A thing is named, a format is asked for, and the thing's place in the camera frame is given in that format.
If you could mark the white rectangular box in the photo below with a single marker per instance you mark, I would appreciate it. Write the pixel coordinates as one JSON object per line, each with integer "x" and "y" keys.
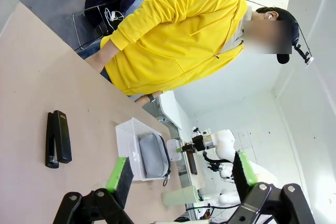
{"x": 172, "y": 150}

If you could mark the person's left hand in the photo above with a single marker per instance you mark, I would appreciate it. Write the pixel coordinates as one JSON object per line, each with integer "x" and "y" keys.
{"x": 141, "y": 100}

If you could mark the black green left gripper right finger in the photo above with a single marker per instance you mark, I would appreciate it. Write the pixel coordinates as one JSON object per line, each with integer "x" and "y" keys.
{"x": 242, "y": 174}

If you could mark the black head-mounted camera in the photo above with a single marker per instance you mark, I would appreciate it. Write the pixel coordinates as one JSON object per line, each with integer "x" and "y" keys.
{"x": 305, "y": 54}

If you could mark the person in yellow hoodie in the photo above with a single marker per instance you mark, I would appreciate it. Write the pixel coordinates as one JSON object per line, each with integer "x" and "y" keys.
{"x": 170, "y": 37}

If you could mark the white perforated plastic basket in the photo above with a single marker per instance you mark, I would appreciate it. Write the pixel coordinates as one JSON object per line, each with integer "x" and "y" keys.
{"x": 126, "y": 134}

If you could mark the white earbud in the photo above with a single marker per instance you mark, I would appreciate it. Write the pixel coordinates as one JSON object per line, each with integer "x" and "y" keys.
{"x": 270, "y": 16}

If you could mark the person's left forearm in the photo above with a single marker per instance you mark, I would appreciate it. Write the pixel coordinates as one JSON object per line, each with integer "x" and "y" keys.
{"x": 158, "y": 94}

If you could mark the black wrist watch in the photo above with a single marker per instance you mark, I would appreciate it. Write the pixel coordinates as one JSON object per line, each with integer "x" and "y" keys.
{"x": 151, "y": 98}

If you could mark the grey zipper pouch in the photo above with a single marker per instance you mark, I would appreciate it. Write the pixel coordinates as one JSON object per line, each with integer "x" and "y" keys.
{"x": 153, "y": 155}

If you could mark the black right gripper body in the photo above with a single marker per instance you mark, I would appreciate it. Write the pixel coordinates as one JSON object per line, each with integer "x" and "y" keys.
{"x": 198, "y": 142}

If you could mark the white table with white leg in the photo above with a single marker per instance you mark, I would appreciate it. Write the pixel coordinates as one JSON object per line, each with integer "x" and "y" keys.
{"x": 168, "y": 106}

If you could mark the black cap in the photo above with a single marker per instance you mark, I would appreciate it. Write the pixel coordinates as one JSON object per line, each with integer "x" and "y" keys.
{"x": 287, "y": 16}

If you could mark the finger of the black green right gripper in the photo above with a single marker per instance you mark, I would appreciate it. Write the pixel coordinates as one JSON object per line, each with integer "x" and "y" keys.
{"x": 185, "y": 150}
{"x": 188, "y": 145}

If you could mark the pale green plastic cup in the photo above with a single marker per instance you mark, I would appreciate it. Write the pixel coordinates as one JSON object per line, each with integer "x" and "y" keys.
{"x": 178, "y": 196}

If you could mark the black metal chair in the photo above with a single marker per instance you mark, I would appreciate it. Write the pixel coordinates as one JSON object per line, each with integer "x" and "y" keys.
{"x": 78, "y": 32}

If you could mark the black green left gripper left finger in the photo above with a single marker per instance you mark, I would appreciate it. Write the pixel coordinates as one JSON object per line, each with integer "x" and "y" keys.
{"x": 123, "y": 179}

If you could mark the person's right hand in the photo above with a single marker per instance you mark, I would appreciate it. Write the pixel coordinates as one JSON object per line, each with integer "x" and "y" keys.
{"x": 101, "y": 57}

